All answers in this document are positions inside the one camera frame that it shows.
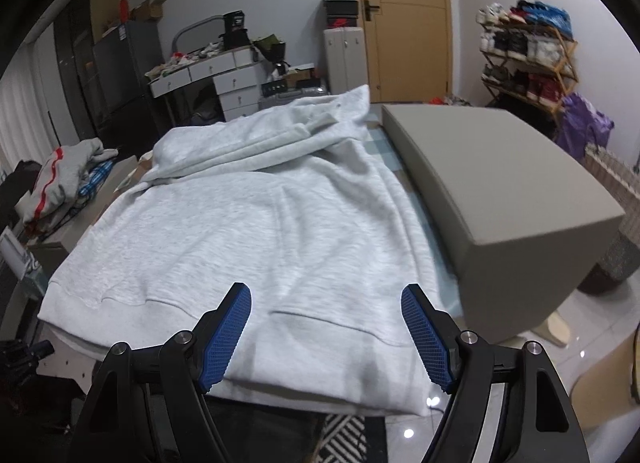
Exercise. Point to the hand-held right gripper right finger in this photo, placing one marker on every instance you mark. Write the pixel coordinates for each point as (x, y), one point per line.
(427, 338)

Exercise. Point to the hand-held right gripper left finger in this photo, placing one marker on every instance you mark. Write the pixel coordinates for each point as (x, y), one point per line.
(225, 338)

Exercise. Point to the light grey hoodie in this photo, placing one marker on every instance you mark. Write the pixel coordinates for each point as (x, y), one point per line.
(250, 223)

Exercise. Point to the pile of folded clothes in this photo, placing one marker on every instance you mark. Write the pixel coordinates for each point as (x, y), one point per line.
(65, 168)

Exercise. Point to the beige slipper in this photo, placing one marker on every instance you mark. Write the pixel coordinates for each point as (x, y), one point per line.
(552, 328)

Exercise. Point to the black white striped rug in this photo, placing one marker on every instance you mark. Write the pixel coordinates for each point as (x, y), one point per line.
(340, 438)

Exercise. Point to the black bag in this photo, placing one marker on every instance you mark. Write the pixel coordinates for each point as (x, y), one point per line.
(206, 110)

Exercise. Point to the orange plastic bag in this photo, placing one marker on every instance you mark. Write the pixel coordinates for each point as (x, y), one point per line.
(439, 100)

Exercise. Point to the white wicker basket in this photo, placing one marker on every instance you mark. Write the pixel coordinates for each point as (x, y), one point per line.
(615, 178)

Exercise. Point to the silver suitcase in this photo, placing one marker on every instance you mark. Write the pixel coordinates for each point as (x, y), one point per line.
(290, 97)

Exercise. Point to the dark cloth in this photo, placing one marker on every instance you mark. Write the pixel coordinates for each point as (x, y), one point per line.
(25, 188)

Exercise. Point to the white desk with drawers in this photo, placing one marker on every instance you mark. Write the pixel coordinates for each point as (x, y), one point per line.
(235, 88)

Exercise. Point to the small black box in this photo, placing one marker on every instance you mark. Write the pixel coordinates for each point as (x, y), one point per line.
(275, 87)

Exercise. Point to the purple plastic bag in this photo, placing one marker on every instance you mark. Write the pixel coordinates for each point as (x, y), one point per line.
(582, 125)

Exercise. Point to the grey refrigerator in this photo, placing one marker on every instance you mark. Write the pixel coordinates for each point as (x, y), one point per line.
(125, 73)

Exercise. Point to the white small cabinet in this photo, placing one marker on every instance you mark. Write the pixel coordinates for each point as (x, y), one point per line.
(345, 60)

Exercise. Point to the wooden door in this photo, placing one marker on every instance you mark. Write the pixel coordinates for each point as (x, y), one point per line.
(410, 43)

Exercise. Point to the bamboo shoe rack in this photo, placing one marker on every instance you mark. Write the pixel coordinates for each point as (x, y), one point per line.
(525, 58)

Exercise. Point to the white curtain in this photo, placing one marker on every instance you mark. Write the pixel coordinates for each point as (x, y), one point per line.
(35, 108)

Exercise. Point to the arched mirror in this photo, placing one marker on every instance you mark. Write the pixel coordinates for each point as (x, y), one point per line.
(195, 33)

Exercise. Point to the black glass cabinet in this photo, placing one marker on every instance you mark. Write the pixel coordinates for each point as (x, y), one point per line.
(77, 68)

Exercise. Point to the black canister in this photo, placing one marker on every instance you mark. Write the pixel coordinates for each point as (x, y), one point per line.
(234, 28)

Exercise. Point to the black shoe box red logo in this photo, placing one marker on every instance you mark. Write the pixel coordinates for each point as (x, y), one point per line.
(342, 22)

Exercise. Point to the open cardboard box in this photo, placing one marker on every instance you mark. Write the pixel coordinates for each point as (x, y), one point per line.
(147, 9)

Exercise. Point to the flat cardboard sheet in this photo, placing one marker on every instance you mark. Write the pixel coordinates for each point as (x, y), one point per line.
(106, 8)

